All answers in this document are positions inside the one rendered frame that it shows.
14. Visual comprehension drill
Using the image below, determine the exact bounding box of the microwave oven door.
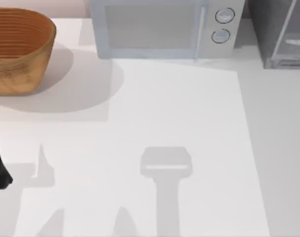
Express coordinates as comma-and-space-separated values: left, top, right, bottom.
87, 0, 210, 60

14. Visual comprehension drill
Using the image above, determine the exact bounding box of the round microwave knob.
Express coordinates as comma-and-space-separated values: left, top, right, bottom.
211, 28, 231, 44
215, 7, 236, 24

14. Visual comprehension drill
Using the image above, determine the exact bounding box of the pale microwave oven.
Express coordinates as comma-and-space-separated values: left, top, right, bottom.
87, 0, 246, 60

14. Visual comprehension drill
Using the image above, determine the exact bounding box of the brown woven basket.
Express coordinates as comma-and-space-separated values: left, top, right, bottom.
0, 7, 57, 96

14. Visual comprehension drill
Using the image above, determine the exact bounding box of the microwave door handle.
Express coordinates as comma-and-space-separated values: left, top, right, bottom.
194, 5, 206, 60

